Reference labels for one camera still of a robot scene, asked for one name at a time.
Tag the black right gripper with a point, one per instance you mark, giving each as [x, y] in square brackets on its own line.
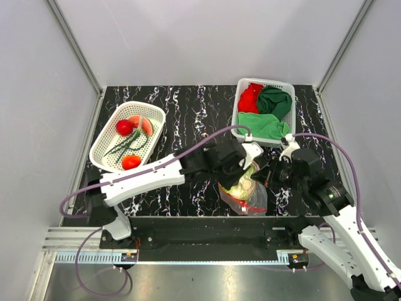
[265, 174]

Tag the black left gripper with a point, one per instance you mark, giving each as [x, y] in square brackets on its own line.
[229, 183]

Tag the fake white cauliflower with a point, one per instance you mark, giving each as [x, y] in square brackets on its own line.
[245, 186]

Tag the clear zip top bag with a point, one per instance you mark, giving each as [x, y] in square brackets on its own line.
[258, 199]

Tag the fake red tomato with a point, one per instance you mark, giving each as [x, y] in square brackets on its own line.
[131, 162]

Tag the fake watermelon slice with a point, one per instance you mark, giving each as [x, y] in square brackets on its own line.
[146, 125]

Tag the fake green leafy sprig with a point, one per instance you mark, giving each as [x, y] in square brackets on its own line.
[127, 143]

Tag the fake red strawberry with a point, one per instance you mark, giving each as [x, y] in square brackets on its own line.
[124, 127]

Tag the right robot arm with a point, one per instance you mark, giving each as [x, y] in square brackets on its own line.
[368, 273]

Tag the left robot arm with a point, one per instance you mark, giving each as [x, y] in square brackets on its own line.
[106, 191]

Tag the fake red chili pepper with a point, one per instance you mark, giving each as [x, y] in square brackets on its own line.
[248, 208]

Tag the light green cloth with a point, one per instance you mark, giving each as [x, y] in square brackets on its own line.
[265, 126]

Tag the red cloth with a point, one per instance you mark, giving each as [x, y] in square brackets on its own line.
[248, 99]

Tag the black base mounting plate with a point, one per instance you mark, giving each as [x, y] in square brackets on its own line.
[209, 240]

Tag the dark green cloth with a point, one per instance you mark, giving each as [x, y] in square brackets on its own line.
[272, 100]

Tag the white oval perforated basket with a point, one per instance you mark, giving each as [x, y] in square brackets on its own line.
[108, 137]

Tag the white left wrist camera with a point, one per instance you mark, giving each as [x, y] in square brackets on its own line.
[252, 151]

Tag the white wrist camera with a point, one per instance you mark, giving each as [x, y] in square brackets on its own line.
[289, 145]
[252, 151]

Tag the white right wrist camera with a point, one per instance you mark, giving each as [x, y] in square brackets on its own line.
[289, 145]

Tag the left aluminium frame post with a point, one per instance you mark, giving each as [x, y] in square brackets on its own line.
[73, 44]

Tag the aluminium frame post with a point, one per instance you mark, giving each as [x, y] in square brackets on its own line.
[355, 26]
[73, 44]

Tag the white slotted cable duct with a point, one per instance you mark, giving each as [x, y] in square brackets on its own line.
[97, 258]

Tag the right aluminium frame post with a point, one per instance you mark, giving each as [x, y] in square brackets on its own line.
[355, 26]

